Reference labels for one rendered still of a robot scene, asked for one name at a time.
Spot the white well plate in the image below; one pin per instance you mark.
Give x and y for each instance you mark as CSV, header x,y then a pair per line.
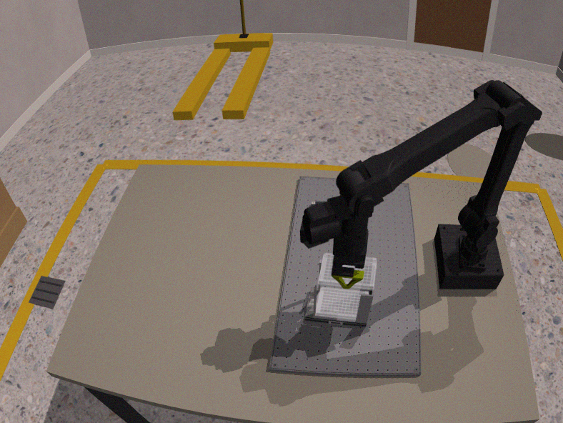
x,y
345,297
325,275

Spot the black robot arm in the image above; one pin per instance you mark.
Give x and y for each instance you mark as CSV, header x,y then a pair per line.
x,y
386,171

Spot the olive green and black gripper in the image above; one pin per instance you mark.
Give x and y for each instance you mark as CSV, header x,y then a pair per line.
x,y
357,259

